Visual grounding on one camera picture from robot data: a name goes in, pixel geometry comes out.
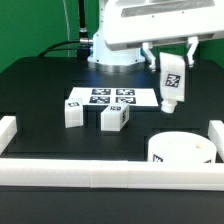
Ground white thin cable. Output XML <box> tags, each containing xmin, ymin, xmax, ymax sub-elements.
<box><xmin>63</xmin><ymin>0</ymin><xmax>72</xmax><ymax>58</ymax></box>

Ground white front barrier wall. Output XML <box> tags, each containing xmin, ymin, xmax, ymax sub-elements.
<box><xmin>0</xmin><ymin>158</ymin><xmax>224</xmax><ymax>191</ymax></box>

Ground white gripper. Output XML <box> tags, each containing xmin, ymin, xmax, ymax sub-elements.
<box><xmin>103</xmin><ymin>0</ymin><xmax>224</xmax><ymax>70</ymax></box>

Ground white round stool seat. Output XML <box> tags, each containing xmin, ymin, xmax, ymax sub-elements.
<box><xmin>147</xmin><ymin>131</ymin><xmax>217</xmax><ymax>164</ymax></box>

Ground white marker sheet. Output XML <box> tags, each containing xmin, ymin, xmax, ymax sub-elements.
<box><xmin>70</xmin><ymin>87</ymin><xmax>158</xmax><ymax>107</ymax></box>

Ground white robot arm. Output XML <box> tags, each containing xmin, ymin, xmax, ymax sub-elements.
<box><xmin>88</xmin><ymin>0</ymin><xmax>224</xmax><ymax>71</ymax></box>

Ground white left barrier wall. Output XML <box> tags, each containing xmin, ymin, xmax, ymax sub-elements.
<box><xmin>0</xmin><ymin>116</ymin><xmax>17</xmax><ymax>155</ymax></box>

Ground black cable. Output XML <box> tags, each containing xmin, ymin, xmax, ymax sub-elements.
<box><xmin>38</xmin><ymin>37</ymin><xmax>94</xmax><ymax>58</ymax></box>

